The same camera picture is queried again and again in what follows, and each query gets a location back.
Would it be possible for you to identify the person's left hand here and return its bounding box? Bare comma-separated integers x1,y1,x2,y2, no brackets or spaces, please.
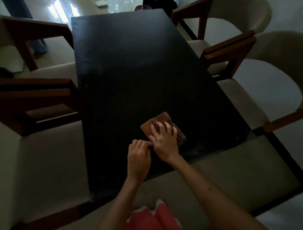
127,139,153,185

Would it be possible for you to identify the person's right hand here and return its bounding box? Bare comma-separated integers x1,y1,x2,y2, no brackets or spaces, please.
148,121,180,163

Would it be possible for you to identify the brown checkered cleaning cloth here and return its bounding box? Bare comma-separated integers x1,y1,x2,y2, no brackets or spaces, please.
140,112,187,147

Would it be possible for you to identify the beige cushioned wooden chair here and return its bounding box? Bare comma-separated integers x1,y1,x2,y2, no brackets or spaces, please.
171,0,273,81
0,78,95,230
0,15,79,83
201,31,303,214

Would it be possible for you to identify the person's left forearm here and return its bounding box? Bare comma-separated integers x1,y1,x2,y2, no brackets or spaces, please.
96,178,142,230

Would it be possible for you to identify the person's right forearm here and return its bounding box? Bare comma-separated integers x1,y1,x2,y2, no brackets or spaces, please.
169,155,268,230

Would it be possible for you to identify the person's red garment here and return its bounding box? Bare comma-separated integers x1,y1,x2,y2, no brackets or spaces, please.
124,200,183,230

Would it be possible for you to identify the black dining table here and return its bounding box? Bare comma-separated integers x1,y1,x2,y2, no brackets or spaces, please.
71,9,257,202

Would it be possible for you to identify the black backpack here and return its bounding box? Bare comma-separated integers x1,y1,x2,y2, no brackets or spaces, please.
142,0,178,17

